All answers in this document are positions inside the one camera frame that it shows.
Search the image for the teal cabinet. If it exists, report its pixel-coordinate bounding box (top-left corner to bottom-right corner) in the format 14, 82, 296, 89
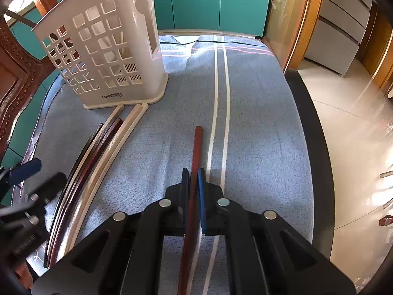
154, 0, 269, 36

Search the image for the blue striped table cloth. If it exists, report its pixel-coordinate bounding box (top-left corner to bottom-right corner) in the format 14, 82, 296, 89
11, 35, 314, 295

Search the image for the grey drawer cabinet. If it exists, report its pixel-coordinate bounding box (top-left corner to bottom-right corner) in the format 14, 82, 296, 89
305, 0, 373, 75

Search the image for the cream patterned chopstick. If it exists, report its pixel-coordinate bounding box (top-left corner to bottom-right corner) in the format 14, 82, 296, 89
62, 103, 149, 256

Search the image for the white plastic utensil basket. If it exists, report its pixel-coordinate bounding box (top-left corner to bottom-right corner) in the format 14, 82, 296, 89
32, 0, 168, 109

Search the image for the dark brown chopstick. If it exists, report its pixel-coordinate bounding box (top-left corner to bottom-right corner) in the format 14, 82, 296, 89
43, 123, 103, 268

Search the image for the wooden framed glass door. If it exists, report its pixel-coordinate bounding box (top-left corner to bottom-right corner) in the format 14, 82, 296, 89
262, 0, 323, 71

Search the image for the carved wooden chair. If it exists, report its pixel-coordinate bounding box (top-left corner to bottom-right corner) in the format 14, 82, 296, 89
0, 0, 55, 157

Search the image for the dark red chopstick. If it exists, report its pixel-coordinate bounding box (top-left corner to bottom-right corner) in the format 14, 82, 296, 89
177, 126, 203, 294
44, 118, 123, 268

